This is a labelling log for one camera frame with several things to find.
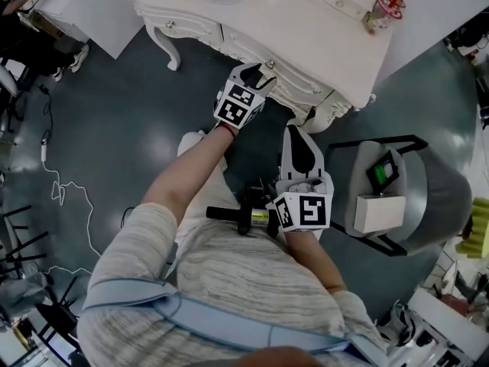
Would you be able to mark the black metal chair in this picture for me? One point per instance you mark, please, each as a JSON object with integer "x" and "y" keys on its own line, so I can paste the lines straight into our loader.
{"x": 57, "y": 316}

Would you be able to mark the black framed green item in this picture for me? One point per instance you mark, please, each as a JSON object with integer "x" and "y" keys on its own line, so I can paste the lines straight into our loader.
{"x": 382, "y": 172}

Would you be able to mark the wide white ornate drawer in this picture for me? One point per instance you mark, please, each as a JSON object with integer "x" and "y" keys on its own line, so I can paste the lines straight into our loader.
{"x": 244, "y": 46}

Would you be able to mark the yellow-green foam block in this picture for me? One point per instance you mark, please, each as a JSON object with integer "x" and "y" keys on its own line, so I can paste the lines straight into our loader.
{"x": 479, "y": 231}

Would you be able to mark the person's right forearm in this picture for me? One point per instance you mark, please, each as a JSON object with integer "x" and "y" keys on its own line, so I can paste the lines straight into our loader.
{"x": 313, "y": 258}

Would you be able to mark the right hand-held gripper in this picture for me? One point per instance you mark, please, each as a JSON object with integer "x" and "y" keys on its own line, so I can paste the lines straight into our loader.
{"x": 305, "y": 208}

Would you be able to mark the person's grey striped shirt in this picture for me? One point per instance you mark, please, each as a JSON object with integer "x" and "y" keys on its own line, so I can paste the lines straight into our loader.
{"x": 237, "y": 273}

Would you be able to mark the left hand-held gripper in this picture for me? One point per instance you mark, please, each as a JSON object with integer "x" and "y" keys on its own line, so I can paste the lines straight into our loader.
{"x": 234, "y": 109}

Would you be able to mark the small white ornate drawer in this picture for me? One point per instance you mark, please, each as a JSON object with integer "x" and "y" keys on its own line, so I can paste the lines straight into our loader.
{"x": 191, "y": 28}

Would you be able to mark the white ornate dressing table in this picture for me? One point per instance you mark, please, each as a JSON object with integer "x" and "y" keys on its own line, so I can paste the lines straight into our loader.
{"x": 286, "y": 17}

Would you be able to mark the person's left forearm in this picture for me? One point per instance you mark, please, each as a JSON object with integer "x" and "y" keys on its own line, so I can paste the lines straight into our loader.
{"x": 183, "y": 178}

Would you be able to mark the black metal stool frame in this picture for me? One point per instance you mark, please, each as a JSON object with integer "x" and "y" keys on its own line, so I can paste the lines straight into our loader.
{"x": 23, "y": 243}

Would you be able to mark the white cabinet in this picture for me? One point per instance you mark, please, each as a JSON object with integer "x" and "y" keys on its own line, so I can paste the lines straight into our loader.
{"x": 88, "y": 10}

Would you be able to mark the black waist-mounted device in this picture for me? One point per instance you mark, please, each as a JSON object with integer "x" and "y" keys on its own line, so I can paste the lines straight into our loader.
{"x": 248, "y": 208}

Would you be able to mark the white cardboard box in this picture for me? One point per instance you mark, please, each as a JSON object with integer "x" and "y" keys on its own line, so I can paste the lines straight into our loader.
{"x": 378, "y": 212}

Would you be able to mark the grey upholstered chair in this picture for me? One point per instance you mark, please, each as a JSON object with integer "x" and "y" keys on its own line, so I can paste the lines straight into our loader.
{"x": 431, "y": 189}

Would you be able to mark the drink cup with red straw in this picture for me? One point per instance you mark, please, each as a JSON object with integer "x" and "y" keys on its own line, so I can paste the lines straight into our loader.
{"x": 386, "y": 10}

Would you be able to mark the white equipment bench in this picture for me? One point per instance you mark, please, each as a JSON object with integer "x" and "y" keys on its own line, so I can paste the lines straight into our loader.
{"x": 439, "y": 331}

